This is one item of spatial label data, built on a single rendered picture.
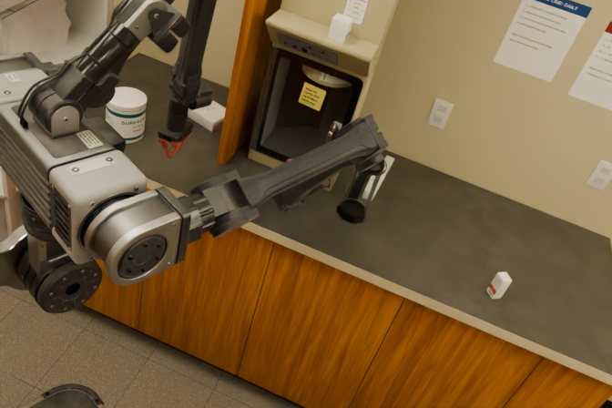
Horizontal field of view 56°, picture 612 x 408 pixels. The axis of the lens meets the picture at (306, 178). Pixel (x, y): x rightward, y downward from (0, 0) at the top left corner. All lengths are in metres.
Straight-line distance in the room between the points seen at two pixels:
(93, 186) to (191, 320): 1.41
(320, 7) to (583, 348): 1.28
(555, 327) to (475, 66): 0.92
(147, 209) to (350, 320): 1.16
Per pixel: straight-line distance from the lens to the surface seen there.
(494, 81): 2.21
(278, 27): 1.70
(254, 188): 1.11
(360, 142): 1.20
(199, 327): 2.35
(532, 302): 2.00
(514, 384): 2.08
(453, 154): 2.35
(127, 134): 2.04
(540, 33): 2.15
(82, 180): 1.00
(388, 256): 1.88
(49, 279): 1.31
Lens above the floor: 2.17
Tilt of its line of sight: 37 degrees down
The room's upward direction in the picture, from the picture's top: 17 degrees clockwise
